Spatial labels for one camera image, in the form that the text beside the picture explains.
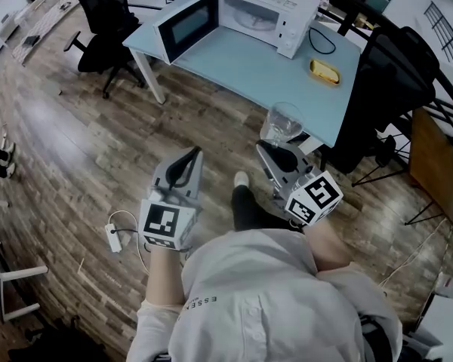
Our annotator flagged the white metal shelf frame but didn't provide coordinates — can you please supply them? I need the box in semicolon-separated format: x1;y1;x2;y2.
0;197;49;323

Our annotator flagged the wooden board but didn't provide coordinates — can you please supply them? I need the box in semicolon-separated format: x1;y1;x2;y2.
408;107;453;234

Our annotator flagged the person's white shirt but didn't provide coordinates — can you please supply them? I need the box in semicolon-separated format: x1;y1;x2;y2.
125;227;404;362

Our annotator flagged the person's right forearm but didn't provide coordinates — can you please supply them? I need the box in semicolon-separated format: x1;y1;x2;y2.
304;215;353;278

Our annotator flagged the white box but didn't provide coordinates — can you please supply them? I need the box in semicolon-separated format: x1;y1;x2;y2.
414;294;453;362

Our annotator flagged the yellow dish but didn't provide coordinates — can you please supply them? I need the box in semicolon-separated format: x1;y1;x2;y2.
309;58;342;87

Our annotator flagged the white power strip cable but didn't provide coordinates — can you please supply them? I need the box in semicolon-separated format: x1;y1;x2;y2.
109;210;151;277

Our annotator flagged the long white desk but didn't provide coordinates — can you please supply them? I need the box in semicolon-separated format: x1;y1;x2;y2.
0;0;82;67

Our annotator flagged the white microwave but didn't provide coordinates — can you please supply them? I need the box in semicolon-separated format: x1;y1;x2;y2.
152;0;321;66

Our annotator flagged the light blue table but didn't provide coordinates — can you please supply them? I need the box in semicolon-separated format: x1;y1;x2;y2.
122;0;363;149

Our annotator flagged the black office chair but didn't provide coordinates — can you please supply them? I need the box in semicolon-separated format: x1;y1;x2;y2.
63;0;147;100
319;26;442;176

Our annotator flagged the person's black trouser leg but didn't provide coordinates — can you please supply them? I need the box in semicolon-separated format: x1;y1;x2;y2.
230;184;304;234

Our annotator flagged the clear glass cup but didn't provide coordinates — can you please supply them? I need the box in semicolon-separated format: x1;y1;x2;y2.
259;101;307;149

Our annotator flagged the white power strip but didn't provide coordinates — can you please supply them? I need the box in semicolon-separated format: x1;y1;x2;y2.
104;222;125;255

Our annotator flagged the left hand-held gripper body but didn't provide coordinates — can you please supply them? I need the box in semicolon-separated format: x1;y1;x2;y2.
138;147;205;251

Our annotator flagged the plastic bag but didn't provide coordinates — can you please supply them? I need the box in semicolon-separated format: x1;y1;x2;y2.
433;271;453;302

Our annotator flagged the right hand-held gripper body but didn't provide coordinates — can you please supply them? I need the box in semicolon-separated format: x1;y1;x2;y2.
255;140;344;228

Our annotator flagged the black power cable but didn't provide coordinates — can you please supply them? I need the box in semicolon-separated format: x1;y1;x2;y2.
307;26;337;57

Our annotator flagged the person's left forearm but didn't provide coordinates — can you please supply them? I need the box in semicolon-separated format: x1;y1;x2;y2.
144;246;186;305

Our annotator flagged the person's white shoe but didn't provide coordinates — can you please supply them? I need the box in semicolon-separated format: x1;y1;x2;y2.
233;170;251;189

